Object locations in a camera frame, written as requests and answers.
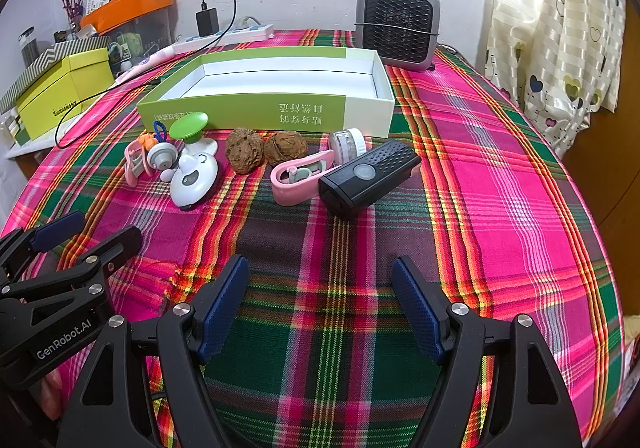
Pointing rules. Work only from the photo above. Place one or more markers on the grey black space heater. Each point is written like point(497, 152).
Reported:
point(403, 32)

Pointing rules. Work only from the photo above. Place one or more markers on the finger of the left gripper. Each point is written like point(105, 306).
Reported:
point(21, 246)
point(101, 261)

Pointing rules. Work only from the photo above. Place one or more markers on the green white cardboard box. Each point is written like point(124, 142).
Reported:
point(307, 89)

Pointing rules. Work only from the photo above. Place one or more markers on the white round container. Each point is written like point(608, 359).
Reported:
point(347, 144)

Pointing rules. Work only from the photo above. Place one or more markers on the white power strip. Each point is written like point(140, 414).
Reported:
point(251, 34)

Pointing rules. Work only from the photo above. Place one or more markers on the green top mushroom toy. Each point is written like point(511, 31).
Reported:
point(190, 130)

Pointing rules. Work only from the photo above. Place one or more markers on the black rectangular device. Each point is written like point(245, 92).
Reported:
point(351, 188)

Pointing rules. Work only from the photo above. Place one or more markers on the orange lid storage bin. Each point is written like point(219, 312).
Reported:
point(118, 12)

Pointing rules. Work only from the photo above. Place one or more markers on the heart pattern curtain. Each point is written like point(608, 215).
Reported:
point(559, 60)

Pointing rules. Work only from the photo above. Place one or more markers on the yellow green shoe box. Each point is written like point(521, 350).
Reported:
point(68, 86)

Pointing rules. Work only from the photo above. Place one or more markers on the white panda toy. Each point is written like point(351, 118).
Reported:
point(193, 179)

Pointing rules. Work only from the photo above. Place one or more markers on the white pink tube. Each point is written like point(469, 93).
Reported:
point(156, 59)

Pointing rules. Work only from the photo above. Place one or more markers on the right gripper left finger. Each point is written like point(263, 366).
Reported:
point(112, 404)

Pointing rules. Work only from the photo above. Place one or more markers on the black charger with cable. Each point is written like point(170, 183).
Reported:
point(204, 19)

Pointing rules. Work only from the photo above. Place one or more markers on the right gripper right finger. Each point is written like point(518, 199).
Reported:
point(529, 405)

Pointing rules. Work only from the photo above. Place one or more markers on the plaid pink bed cloth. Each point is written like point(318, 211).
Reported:
point(320, 354)

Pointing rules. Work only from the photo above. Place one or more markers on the brown walnut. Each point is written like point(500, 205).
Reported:
point(244, 150)
point(283, 146)

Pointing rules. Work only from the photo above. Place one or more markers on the pink clip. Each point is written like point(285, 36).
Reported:
point(136, 163)
point(296, 181)

